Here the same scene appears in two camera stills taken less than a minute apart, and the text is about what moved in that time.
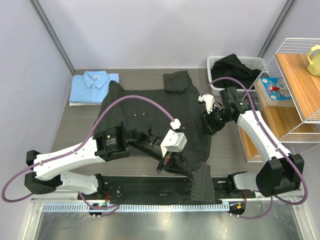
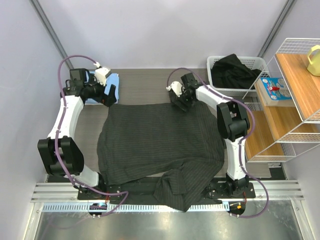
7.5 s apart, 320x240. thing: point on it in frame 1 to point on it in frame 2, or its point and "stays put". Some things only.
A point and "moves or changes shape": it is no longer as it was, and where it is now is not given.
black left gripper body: [165, 161] to [103, 97]
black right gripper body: [216, 118] to [183, 98]
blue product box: [275, 92] stays put
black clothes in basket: [231, 66] stays put
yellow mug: [314, 59] stays put
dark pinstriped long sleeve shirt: [180, 99] moves or changes shape
